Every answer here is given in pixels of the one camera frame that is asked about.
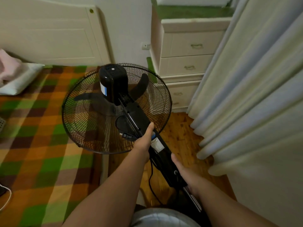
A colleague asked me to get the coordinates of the person's right hand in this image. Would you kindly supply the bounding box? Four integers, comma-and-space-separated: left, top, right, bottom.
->
171, 153, 206, 196

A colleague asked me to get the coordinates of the person's left hand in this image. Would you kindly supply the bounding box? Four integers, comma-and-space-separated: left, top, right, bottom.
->
133, 122, 155, 161

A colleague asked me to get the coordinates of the black fan power cord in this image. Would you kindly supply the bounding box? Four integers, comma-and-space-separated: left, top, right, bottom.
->
119, 131, 166, 207

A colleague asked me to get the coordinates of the black fan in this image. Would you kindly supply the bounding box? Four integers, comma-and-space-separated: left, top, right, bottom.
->
61, 63, 211, 227

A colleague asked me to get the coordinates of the person's left forearm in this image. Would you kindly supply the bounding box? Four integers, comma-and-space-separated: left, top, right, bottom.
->
61, 151, 150, 227

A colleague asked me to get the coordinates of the person's right forearm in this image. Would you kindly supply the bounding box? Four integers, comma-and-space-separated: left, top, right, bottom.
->
195, 177, 280, 227

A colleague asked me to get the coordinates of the person's grey shirt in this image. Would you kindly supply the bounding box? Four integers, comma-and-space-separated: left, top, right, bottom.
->
130, 208, 202, 227

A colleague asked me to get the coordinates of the green panel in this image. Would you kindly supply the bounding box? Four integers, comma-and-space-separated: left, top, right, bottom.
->
146, 56, 158, 84

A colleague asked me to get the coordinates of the white chest of drawers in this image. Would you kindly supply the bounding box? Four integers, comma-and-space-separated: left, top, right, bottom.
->
149, 4, 235, 113

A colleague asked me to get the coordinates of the white curtain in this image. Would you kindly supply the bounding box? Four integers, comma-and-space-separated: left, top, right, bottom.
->
187, 0, 303, 227

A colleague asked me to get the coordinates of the white pillow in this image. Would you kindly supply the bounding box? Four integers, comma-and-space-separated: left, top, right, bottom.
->
0, 62, 45, 96

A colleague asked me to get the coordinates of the green desk mat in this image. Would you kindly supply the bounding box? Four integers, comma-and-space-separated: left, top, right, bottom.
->
155, 4, 235, 20

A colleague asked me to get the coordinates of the bed with plaid blanket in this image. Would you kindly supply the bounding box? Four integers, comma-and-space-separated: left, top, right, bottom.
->
0, 0, 112, 185

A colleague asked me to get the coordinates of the pink blanket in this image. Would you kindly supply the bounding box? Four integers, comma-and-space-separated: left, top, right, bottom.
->
0, 49, 23, 88

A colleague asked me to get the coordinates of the thin white cable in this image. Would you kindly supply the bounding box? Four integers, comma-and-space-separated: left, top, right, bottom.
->
0, 183, 12, 212

